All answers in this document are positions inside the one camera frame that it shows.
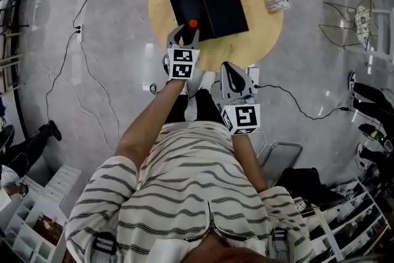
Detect black box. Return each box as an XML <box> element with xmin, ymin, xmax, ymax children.
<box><xmin>167</xmin><ymin>0</ymin><xmax>249</xmax><ymax>41</ymax></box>

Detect wire frame chair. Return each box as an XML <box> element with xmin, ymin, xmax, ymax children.
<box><xmin>318</xmin><ymin>0</ymin><xmax>380</xmax><ymax>51</ymax></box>

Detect person's white shoe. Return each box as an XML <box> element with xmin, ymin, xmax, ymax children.
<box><xmin>199</xmin><ymin>70</ymin><xmax>217</xmax><ymax>91</ymax></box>

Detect small bottle with red cap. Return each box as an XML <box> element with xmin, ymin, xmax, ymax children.
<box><xmin>187</xmin><ymin>18</ymin><xmax>200</xmax><ymax>38</ymax></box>

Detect striped white shirt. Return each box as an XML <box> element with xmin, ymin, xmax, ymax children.
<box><xmin>65</xmin><ymin>120</ymin><xmax>313</xmax><ymax>263</ymax></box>

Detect metal folding chair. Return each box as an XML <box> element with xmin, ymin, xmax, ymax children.
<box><xmin>257</xmin><ymin>141</ymin><xmax>304</xmax><ymax>187</ymax></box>

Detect person's left forearm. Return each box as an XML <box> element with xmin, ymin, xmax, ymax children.
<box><xmin>114</xmin><ymin>78</ymin><xmax>186</xmax><ymax>164</ymax></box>

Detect person's right forearm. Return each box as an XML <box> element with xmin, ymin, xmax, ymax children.
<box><xmin>230</xmin><ymin>131</ymin><xmax>269</xmax><ymax>192</ymax></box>

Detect white printed card packet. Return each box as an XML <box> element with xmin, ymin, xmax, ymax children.
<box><xmin>262</xmin><ymin>0</ymin><xmax>292</xmax><ymax>14</ymax></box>

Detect black bag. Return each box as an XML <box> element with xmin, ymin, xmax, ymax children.
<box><xmin>276</xmin><ymin>166</ymin><xmax>349</xmax><ymax>208</ymax></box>

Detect white floor cable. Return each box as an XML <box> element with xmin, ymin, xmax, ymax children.
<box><xmin>39</xmin><ymin>62</ymin><xmax>116</xmax><ymax>154</ymax></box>

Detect person's black trousers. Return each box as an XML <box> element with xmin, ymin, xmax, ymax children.
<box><xmin>164</xmin><ymin>88</ymin><xmax>227</xmax><ymax>127</ymax></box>

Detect white shelf unit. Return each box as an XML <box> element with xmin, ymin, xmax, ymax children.
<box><xmin>0</xmin><ymin>163</ymin><xmax>82</xmax><ymax>263</ymax></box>
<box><xmin>292</xmin><ymin>177</ymin><xmax>392</xmax><ymax>263</ymax></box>

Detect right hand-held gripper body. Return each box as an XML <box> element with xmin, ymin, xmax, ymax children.
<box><xmin>211</xmin><ymin>81</ymin><xmax>262</xmax><ymax>136</ymax></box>

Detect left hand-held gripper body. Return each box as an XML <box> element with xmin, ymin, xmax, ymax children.
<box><xmin>162</xmin><ymin>42</ymin><xmax>201</xmax><ymax>81</ymax></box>

